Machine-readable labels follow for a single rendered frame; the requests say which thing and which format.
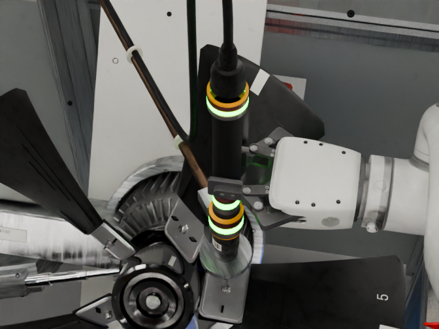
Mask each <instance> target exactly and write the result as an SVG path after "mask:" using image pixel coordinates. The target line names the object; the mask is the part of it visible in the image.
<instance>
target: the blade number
mask: <svg viewBox="0 0 439 329"><path fill-rule="evenodd" d="M372 303H377V304H385V305H391V291H386V290H373V299H372Z"/></svg>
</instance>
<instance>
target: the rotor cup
mask: <svg viewBox="0 0 439 329"><path fill-rule="evenodd" d="M165 225H166V224H158V225H152V226H150V227H146V228H144V229H142V230H141V231H140V232H138V233H136V234H135V235H134V236H133V237H132V238H131V239H130V242H131V243H132V244H133V245H135V246H136V247H137V248H138V251H137V252H135V254H134V255H131V256H130V257H128V258H126V259H125V260H120V272H121V270H122V269H123V267H124V266H125V265H126V264H127V266H126V267H125V269H124V271H123V272H122V273H120V274H119V276H118V278H117V279H116V281H115V283H114V286H113V288H112V295H111V302H112V309H113V312H114V315H115V317H116V319H117V320H118V322H119V323H120V324H121V326H122V327H123V328H124V329H186V328H187V327H188V326H189V324H190V322H191V321H192V319H193V316H194V314H195V310H196V309H195V308H196V303H197V300H198V298H199V296H200V298H199V303H198V306H197V308H198V307H199V306H200V302H201V296H202V293H203V287H204V280H205V276H206V272H205V269H204V268H203V266H202V264H201V261H200V259H199V258H198V260H197V262H196V264H195V265H194V266H192V264H191V263H189V262H188V261H187V260H186V259H185V258H184V257H183V256H182V254H181V253H180V252H179V250H177V248H176V247H175V246H174V245H173V243H172V242H171V241H170V240H169V239H168V238H167V236H166V235H165ZM172 256H174V257H176V260H175V262H174V264H173V266H171V265H169V264H168V263H169V261H170V259H171V257H172ZM151 295H154V296H157V297H158V298H159V300H160V306H159V307H158V308H157V309H150V308H148V307H147V306H146V302H145V301H146V299H147V297H149V296H151Z"/></svg>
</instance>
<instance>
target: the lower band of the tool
mask: <svg viewBox="0 0 439 329"><path fill-rule="evenodd" d="M212 205H213V202H212V201H211V203H210V205H209V213H210V216H211V217H212V218H213V220H215V221H216V222H218V223H221V224H224V225H228V224H232V223H235V222H237V221H238V220H239V219H240V218H241V217H242V214H243V212H244V207H243V205H242V204H241V201H240V212H239V214H238V215H237V216H236V217H234V218H232V219H228V220H225V219H220V218H219V217H217V216H216V215H215V214H214V212H213V210H212ZM236 237H237V236H236ZM236 237H235V238H236ZM217 238H218V237H217ZM219 239H221V238H219ZM232 239H233V238H231V239H228V240H232ZM221 240H225V239H221Z"/></svg>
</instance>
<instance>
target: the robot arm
mask: <svg viewBox="0 0 439 329"><path fill-rule="evenodd" d="M275 147H276V149H274V148H275ZM248 163H250V164H252V165H256V166H260V167H263V168H267V169H270V170H272V177H271V181H270V185H243V181H241V180H236V179H231V178H222V177H217V176H210V177H209V178H208V194H209V195H214V196H215V197H217V198H225V199H230V200H239V201H241V204H242V205H243V206H246V207H247V209H249V210H250V212H251V213H252V214H253V215H254V216H255V219H256V221H257V223H258V225H259V226H260V228H261V230H263V231H268V230H270V229H273V228H276V227H289V228H304V229H317V230H333V229H345V228H351V227H352V224H353V222H357V218H358V217H360V218H361V227H365V228H366V230H367V231H369V232H377V231H378V230H388V231H393V232H401V233H407V234H415V235H420V236H424V261H425V268H426V271H427V275H428V277H429V281H430V282H431V285H432V289H433V291H434V294H435V296H436V299H437V302H438V305H439V103H436V104H434V105H432V106H431V107H429V108H428V109H427V110H426V111H425V113H424V114H423V116H422V118H421V121H420V123H419V127H418V130H417V136H416V140H415V148H414V154H413V156H412V157H411V158H410V159H398V158H392V157H384V156H379V155H371V156H370V158H369V160H368V163H366V159H365V158H364V157H361V153H359V152H356V151H353V150H351V149H348V148H344V147H341V146H337V145H334V144H329V143H326V142H320V141H317V140H310V139H305V138H297V137H294V136H293V135H292V134H290V133H288V132H287V131H286V130H284V129H283V128H281V127H278V128H276V129H275V130H274V131H273V132H272V133H271V134H270V135H269V136H268V137H267V138H265V139H263V140H262V141H260V142H258V143H256V144H250V146H249V147H244V146H242V159H241V167H247V166H248ZM264 206H268V209H267V211H266V210H265V209H264Z"/></svg>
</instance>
